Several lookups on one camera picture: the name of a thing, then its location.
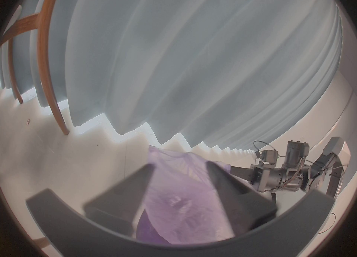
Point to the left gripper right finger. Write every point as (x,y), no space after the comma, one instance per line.
(239,205)

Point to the pale blue curtain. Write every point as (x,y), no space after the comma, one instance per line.
(181,55)

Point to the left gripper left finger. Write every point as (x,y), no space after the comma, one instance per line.
(120,203)

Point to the purple plastic bag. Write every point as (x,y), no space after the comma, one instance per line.
(181,194)

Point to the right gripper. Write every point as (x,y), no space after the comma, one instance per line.
(272,179)

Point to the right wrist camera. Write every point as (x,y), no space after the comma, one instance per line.
(269,157)

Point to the white cushioned wooden chair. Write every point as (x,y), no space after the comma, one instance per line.
(43,55)

